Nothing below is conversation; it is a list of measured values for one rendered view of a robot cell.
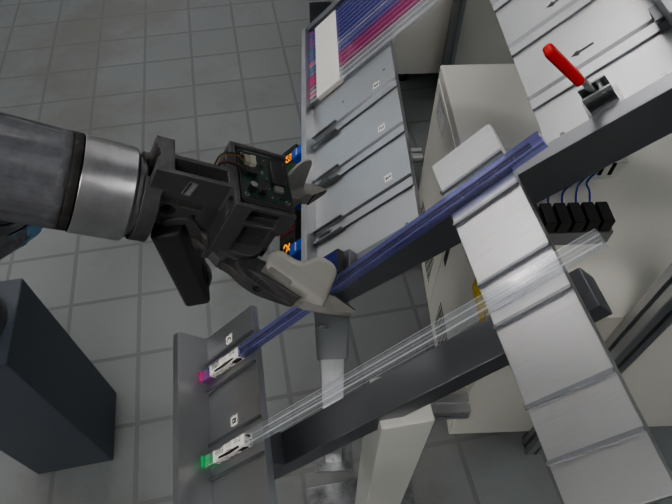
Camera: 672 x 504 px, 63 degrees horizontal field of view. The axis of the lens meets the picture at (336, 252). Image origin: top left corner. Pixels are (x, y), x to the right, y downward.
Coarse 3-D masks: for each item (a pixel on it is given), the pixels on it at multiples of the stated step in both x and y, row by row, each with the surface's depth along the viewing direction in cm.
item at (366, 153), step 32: (384, 64) 94; (352, 96) 97; (384, 96) 90; (320, 128) 101; (352, 128) 93; (384, 128) 86; (320, 160) 96; (352, 160) 89; (384, 160) 83; (352, 192) 85; (384, 192) 79; (416, 192) 75; (320, 224) 88; (352, 224) 82; (384, 224) 76; (320, 256) 84
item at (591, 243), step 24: (576, 240) 41; (600, 240) 40; (552, 264) 42; (576, 264) 42; (504, 288) 44; (528, 288) 43; (456, 312) 47; (480, 312) 45; (432, 336) 48; (384, 360) 51; (336, 384) 54; (360, 384) 53; (288, 408) 58; (312, 408) 56; (264, 432) 59
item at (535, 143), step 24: (528, 144) 47; (504, 168) 48; (456, 192) 51; (480, 192) 50; (432, 216) 52; (408, 240) 54; (360, 264) 57; (336, 288) 59; (288, 312) 63; (264, 336) 65
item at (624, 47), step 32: (512, 0) 78; (544, 0) 73; (576, 0) 69; (608, 0) 65; (640, 0) 62; (512, 32) 75; (544, 32) 70; (576, 32) 66; (608, 32) 63; (640, 32) 60; (544, 64) 68; (576, 64) 64; (608, 64) 61; (640, 64) 58; (544, 96) 66; (576, 96) 62; (544, 128) 64
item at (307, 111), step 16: (304, 32) 119; (304, 48) 115; (304, 64) 112; (304, 80) 109; (304, 96) 106; (304, 112) 103; (304, 128) 100; (304, 144) 98; (304, 208) 89; (304, 224) 87; (304, 240) 85; (304, 256) 83
